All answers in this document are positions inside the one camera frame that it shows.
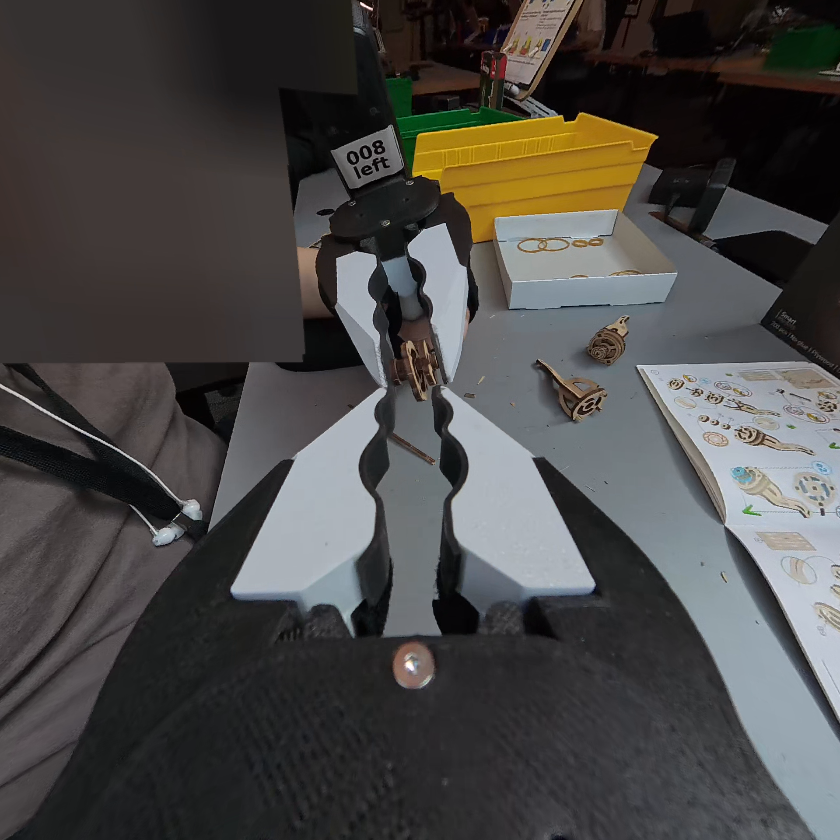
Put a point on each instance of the white cardboard box tray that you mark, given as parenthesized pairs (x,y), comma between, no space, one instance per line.
(590,293)

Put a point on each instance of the black desk stand device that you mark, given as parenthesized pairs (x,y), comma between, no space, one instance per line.
(712,190)

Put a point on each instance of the green plastic bin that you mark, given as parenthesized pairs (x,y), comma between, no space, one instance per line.
(804,49)
(398,95)
(446,123)

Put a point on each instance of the yellow plastic bin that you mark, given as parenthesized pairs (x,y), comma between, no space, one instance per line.
(538,177)

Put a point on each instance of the illustrated instruction booklet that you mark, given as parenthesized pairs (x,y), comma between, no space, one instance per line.
(754,472)

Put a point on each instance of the person's left forearm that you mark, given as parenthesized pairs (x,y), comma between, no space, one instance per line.
(310,282)

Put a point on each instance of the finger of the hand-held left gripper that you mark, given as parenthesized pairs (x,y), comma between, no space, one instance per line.
(354,302)
(445,295)

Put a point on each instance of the wooden barrel-shaped assembly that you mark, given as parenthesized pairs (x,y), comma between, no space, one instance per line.
(607,341)

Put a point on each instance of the red and black can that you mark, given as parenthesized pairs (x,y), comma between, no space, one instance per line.
(492,79)

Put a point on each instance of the thin wooden pin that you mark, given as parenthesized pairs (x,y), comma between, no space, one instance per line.
(413,449)

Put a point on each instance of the black model kit box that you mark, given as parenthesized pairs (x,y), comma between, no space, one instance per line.
(810,308)

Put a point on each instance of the wooden lever wheel assembly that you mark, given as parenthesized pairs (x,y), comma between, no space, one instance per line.
(581,397)

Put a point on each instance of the wooden gear assembly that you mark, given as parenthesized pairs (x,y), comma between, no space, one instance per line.
(415,369)

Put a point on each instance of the wooden background table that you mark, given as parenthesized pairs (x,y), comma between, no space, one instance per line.
(709,65)

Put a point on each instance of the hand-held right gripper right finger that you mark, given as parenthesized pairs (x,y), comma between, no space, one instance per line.
(512,518)

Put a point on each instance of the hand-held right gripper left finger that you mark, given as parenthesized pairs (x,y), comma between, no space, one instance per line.
(315,518)

